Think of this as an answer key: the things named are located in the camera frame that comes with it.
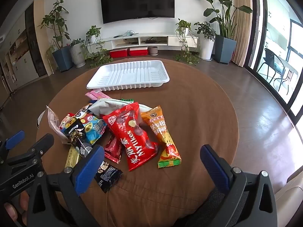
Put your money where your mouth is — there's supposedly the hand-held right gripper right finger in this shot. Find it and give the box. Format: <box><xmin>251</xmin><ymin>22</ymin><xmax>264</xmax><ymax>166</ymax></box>
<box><xmin>200</xmin><ymin>144</ymin><xmax>278</xmax><ymax>227</ymax></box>

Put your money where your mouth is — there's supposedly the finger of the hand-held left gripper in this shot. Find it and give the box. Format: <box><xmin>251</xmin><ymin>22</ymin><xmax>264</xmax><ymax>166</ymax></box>
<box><xmin>7</xmin><ymin>134</ymin><xmax>54</xmax><ymax>166</ymax></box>
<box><xmin>0</xmin><ymin>130</ymin><xmax>25</xmax><ymax>161</ymax></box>

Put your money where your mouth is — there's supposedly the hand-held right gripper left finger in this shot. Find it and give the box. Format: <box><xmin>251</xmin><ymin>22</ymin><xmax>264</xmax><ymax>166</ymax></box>
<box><xmin>27</xmin><ymin>144</ymin><xmax>106</xmax><ymax>227</ymax></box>

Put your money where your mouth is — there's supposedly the gold snack packet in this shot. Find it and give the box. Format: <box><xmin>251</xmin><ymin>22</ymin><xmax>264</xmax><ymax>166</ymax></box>
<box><xmin>64</xmin><ymin>145</ymin><xmax>82</xmax><ymax>169</ymax></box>

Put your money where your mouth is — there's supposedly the clear white snack packet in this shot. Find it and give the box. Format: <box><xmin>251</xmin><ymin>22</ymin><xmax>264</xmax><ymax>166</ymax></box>
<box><xmin>46</xmin><ymin>106</ymin><xmax>70</xmax><ymax>145</ymax></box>

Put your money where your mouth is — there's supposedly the small dark red packet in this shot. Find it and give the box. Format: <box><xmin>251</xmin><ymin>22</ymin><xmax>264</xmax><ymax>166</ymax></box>
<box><xmin>104</xmin><ymin>134</ymin><xmax>123</xmax><ymax>164</ymax></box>

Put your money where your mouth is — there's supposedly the long black snack packet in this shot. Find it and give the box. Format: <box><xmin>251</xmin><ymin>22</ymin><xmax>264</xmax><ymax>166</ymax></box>
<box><xmin>63</xmin><ymin>122</ymin><xmax>123</xmax><ymax>194</ymax></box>

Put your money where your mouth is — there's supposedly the blue biscuit packet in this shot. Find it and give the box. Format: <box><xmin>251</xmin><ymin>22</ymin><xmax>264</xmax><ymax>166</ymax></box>
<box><xmin>79</xmin><ymin>115</ymin><xmax>108</xmax><ymax>146</ymax></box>

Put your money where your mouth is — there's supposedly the cartoon print snack packet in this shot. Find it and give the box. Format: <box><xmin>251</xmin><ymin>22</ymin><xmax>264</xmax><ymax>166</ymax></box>
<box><xmin>60</xmin><ymin>106</ymin><xmax>95</xmax><ymax>129</ymax></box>

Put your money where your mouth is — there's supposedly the orange snack packet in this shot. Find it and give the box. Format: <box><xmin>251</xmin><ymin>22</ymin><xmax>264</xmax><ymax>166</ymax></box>
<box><xmin>140</xmin><ymin>106</ymin><xmax>182</xmax><ymax>169</ymax></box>

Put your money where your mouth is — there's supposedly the red chocolate ball packet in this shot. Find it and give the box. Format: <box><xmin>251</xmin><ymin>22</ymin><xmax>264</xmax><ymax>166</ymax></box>
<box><xmin>102</xmin><ymin>102</ymin><xmax>159</xmax><ymax>172</ymax></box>

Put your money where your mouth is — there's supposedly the large white snack packet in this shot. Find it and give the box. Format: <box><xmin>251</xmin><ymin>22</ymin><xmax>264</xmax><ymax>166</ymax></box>
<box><xmin>89</xmin><ymin>98</ymin><xmax>153</xmax><ymax>126</ymax></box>

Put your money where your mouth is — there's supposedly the pink snack packet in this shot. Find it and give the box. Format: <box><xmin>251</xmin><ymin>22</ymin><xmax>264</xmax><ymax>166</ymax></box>
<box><xmin>85</xmin><ymin>89</ymin><xmax>112</xmax><ymax>101</ymax></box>

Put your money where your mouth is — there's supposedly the white plastic tray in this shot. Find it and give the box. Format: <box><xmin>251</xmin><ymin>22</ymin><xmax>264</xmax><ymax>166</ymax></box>
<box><xmin>86</xmin><ymin>60</ymin><xmax>170</xmax><ymax>92</ymax></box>

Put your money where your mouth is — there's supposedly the person's left hand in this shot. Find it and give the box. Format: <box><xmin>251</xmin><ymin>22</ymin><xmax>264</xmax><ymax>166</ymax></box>
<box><xmin>3</xmin><ymin>191</ymin><xmax>30</xmax><ymax>225</ymax></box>

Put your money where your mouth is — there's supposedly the beige chair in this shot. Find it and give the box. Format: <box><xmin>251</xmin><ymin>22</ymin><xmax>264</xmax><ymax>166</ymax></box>
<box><xmin>275</xmin><ymin>170</ymin><xmax>303</xmax><ymax>227</ymax></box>

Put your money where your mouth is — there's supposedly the leafy tree in blue pot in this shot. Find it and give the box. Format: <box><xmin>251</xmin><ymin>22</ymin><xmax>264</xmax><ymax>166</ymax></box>
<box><xmin>38</xmin><ymin>0</ymin><xmax>74</xmax><ymax>72</ymax></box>

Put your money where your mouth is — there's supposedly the plant in white ribbed pot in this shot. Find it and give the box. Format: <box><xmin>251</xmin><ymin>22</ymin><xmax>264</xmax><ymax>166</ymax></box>
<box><xmin>69</xmin><ymin>38</ymin><xmax>87</xmax><ymax>68</ymax></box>

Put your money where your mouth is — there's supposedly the broad-leaf plant in grey-blue pot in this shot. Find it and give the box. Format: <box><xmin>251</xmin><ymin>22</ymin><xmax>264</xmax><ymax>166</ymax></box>
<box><xmin>191</xmin><ymin>0</ymin><xmax>253</xmax><ymax>65</ymax></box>

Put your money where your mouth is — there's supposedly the glass top metal table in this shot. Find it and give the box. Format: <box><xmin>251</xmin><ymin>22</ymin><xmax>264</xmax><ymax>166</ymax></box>
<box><xmin>272</xmin><ymin>59</ymin><xmax>300</xmax><ymax>95</ymax></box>

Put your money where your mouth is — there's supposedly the shrub in tall white pot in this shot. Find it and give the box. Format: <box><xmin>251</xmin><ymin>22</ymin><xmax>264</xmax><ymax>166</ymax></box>
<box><xmin>194</xmin><ymin>21</ymin><xmax>216</xmax><ymax>61</ymax></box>

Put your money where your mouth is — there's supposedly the red storage box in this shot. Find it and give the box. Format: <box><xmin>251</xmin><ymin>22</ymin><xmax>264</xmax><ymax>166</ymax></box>
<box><xmin>109</xmin><ymin>50</ymin><xmax>129</xmax><ymax>58</ymax></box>
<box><xmin>129</xmin><ymin>47</ymin><xmax>149</xmax><ymax>56</ymax></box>

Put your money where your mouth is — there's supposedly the black metal chair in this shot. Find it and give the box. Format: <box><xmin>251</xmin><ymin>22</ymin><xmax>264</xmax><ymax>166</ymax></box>
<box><xmin>257</xmin><ymin>48</ymin><xmax>288</xmax><ymax>90</ymax></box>

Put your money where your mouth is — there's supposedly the trailing pothos plant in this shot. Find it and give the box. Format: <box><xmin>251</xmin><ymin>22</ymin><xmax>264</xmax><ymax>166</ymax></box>
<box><xmin>174</xmin><ymin>18</ymin><xmax>201</xmax><ymax>65</ymax></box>
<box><xmin>82</xmin><ymin>25</ymin><xmax>114</xmax><ymax>68</ymax></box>

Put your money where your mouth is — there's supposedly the beige curtain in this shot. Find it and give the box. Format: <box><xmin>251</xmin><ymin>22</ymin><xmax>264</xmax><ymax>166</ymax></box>
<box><xmin>231</xmin><ymin>0</ymin><xmax>253</xmax><ymax>68</ymax></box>

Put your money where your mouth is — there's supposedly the white television cabinet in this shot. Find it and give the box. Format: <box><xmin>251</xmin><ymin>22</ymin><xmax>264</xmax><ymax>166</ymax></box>
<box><xmin>99</xmin><ymin>32</ymin><xmax>199</xmax><ymax>52</ymax></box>

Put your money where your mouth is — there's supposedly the black framed glass door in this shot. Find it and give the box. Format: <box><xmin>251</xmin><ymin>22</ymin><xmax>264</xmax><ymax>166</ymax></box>
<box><xmin>245</xmin><ymin>0</ymin><xmax>303</xmax><ymax>145</ymax></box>

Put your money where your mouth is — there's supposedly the built-in wall cabinet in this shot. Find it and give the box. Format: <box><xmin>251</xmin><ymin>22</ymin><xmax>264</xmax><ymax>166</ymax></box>
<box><xmin>0</xmin><ymin>0</ymin><xmax>51</xmax><ymax>95</ymax></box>

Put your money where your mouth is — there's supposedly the black wall television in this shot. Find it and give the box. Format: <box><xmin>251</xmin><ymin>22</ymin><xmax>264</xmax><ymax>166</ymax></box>
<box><xmin>100</xmin><ymin>0</ymin><xmax>176</xmax><ymax>24</ymax></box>

